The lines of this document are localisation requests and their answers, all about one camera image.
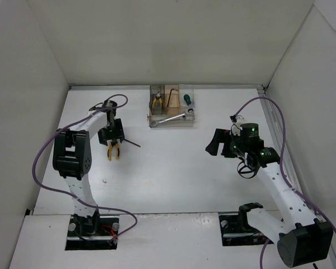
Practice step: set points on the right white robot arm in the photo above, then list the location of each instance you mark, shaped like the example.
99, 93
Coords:
299, 236

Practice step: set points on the yellow handled needle-nose pliers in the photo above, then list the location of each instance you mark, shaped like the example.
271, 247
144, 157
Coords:
113, 150

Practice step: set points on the grey smoked plastic bin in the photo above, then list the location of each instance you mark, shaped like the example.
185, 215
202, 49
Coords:
157, 110

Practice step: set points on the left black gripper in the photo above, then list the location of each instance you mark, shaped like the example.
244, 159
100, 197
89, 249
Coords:
111, 134

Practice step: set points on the clear long plastic bin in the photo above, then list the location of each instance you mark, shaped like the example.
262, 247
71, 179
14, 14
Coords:
189, 122

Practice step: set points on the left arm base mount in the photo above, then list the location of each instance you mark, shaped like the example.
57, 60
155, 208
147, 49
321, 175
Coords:
92, 234

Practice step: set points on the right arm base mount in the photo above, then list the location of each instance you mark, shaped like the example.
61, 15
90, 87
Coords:
235, 230

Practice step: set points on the green handled stubby screwdriver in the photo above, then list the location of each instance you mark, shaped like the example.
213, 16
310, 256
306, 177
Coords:
187, 99

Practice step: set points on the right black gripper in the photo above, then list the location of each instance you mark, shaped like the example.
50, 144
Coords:
225, 144

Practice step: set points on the dark hex key on table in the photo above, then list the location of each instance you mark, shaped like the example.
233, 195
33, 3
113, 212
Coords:
132, 143

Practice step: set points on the amber plastic bin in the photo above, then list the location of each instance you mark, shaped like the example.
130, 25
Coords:
174, 106

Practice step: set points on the clear small plastic bin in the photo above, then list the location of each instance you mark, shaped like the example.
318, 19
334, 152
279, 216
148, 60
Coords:
186, 89

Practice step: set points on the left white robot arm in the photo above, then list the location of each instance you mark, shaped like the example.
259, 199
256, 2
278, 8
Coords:
72, 157

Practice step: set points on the silver ratchet wrench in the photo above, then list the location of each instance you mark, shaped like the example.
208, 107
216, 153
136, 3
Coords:
180, 116

